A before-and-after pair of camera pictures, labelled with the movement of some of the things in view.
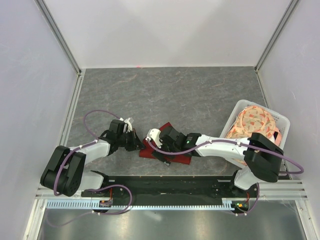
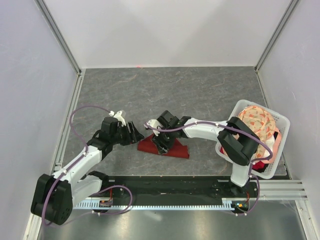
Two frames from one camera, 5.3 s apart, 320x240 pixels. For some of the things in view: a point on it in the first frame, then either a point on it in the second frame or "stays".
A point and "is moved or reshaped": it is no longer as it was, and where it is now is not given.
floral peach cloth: [253, 119] stays
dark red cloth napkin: [146, 151] is moved or reshaped
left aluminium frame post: [47, 15] stays
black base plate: [239, 190] stays
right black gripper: [160, 157] → [161, 149]
